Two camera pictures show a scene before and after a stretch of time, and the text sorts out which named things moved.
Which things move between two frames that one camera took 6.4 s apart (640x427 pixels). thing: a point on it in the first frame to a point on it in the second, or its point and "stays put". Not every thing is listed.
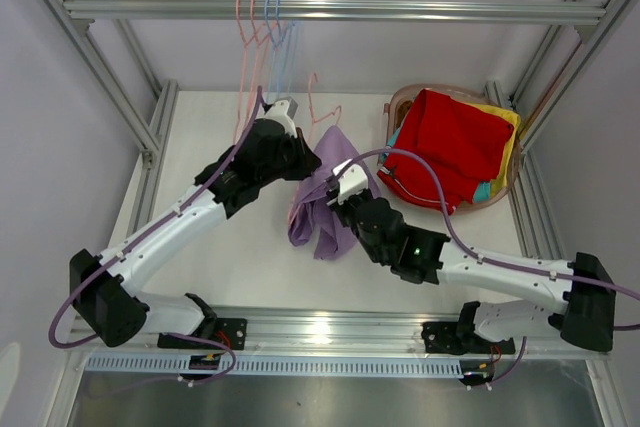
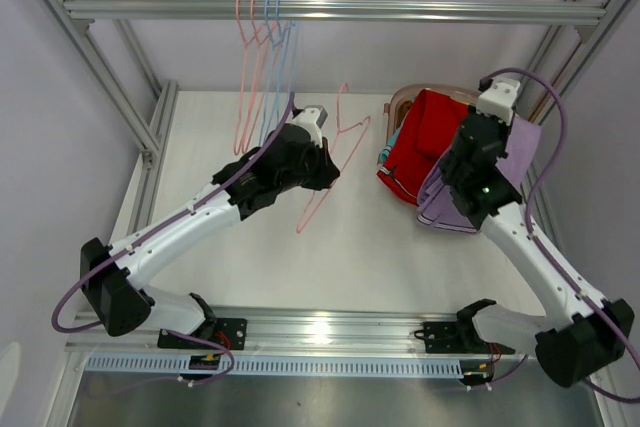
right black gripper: [340, 208] to [504, 129]
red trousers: [464, 142] stays put
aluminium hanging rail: [332, 9] stays put
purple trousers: [312, 212] to [435, 203]
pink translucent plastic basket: [407, 94] stays put
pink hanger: [311, 123] to [301, 226]
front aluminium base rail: [327, 333] stays put
